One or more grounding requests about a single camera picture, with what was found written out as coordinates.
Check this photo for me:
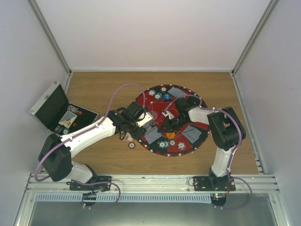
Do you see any card box in case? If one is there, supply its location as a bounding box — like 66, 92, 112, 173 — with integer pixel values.
58, 111, 77, 128

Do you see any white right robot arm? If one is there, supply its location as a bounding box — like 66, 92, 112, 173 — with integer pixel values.
158, 97, 246, 191

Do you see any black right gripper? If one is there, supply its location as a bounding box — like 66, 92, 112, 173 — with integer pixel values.
158, 115, 188, 133

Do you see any green 50 chip top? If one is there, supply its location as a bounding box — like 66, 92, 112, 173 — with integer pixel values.
154, 93, 163, 100

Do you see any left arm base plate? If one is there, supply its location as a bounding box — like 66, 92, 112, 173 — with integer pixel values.
66, 175, 112, 192

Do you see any dealt card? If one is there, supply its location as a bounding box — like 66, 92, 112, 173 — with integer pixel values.
182, 125, 202, 144
168, 87, 188, 98
144, 127, 162, 144

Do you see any green 50 chip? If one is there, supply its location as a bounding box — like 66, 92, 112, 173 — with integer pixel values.
158, 141, 169, 149
154, 93, 163, 100

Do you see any blue 10 chip bottom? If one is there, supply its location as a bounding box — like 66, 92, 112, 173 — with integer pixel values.
177, 142, 186, 150

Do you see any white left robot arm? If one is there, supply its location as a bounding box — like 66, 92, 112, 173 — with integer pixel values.
34, 110, 153, 190

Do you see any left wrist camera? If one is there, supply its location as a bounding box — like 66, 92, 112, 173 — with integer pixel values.
126, 102, 144, 119

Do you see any green 50 chip bottom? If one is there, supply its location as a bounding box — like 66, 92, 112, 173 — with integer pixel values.
158, 141, 169, 149

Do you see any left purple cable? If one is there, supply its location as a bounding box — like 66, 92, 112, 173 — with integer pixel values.
34, 83, 146, 182

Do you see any orange big blind button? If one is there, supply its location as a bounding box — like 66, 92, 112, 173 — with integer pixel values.
166, 132, 175, 139

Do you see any aluminium poker case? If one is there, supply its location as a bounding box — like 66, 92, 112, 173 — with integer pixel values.
30, 81, 98, 135

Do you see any clear round dealer button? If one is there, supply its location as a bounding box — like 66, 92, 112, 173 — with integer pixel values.
151, 111, 158, 120

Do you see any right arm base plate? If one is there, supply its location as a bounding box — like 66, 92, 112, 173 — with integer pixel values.
189, 175, 236, 192

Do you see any dealt card top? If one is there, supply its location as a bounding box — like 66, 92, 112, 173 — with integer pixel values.
168, 87, 188, 98

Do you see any purple cable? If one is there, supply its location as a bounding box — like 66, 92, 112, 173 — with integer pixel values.
34, 83, 146, 182
164, 96, 243, 175

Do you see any blue small blind button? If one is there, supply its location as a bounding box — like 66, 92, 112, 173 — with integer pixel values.
163, 93, 171, 100

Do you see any front aluminium rail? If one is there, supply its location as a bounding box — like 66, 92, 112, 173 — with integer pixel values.
25, 174, 280, 194

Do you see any orange 100 chip stack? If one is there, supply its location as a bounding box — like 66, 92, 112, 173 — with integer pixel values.
128, 142, 135, 149

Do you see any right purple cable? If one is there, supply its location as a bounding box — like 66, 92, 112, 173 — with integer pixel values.
164, 96, 243, 175

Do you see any slotted cable duct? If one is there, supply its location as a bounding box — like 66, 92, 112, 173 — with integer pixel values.
36, 193, 211, 204

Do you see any round red black poker mat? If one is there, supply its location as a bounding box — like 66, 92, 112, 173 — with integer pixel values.
135, 84, 210, 157

